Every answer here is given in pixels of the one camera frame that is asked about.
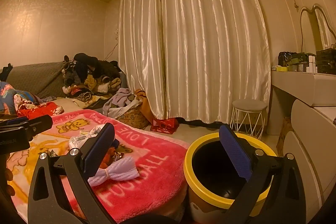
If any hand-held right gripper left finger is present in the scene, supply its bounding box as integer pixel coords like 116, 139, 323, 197
28, 123, 124, 224

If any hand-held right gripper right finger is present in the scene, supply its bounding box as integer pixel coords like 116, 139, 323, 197
219, 124, 307, 224

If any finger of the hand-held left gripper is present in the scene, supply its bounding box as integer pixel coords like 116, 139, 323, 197
0, 117, 29, 131
24, 115, 53, 139

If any white plastic wrapper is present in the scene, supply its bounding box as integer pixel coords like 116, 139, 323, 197
69, 126, 105, 149

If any yellow rimmed trash bin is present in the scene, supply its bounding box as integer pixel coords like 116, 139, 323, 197
183, 132, 279, 224

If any person's left hand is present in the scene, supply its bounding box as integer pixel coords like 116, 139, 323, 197
5, 168, 17, 197

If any red printed cloth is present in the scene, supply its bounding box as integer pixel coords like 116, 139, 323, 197
17, 101, 64, 118

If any blue floral quilt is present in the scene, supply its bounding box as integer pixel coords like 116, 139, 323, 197
0, 81, 42, 115

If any patterned tote bag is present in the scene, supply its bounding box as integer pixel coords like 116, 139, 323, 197
115, 106, 150, 130

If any grey sofa backrest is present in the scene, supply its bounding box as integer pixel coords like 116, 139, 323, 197
5, 61, 129, 101

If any pink printed blanket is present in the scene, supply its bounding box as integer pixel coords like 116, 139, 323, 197
5, 109, 191, 224

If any lilac garment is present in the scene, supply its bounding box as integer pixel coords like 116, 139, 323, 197
102, 88, 142, 117

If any black cloth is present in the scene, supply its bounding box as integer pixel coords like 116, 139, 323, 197
0, 63, 13, 77

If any orange bag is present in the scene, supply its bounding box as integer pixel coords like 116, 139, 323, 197
135, 89, 158, 122

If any red gift bag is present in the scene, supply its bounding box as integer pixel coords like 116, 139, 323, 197
150, 118, 179, 135

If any pile of clothes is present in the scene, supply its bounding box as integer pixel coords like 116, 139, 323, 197
62, 53, 129, 104

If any white vanity desk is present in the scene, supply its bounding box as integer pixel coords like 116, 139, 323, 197
266, 70, 336, 135

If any cream satin curtain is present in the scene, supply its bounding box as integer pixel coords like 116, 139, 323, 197
117, 0, 168, 121
160, 0, 272, 125

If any white bottle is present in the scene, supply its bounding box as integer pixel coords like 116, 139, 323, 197
308, 55, 317, 73

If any white wire stool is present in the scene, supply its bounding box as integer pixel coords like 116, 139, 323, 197
230, 99, 268, 140

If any curved frame mirror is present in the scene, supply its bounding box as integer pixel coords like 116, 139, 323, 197
299, 4, 336, 54

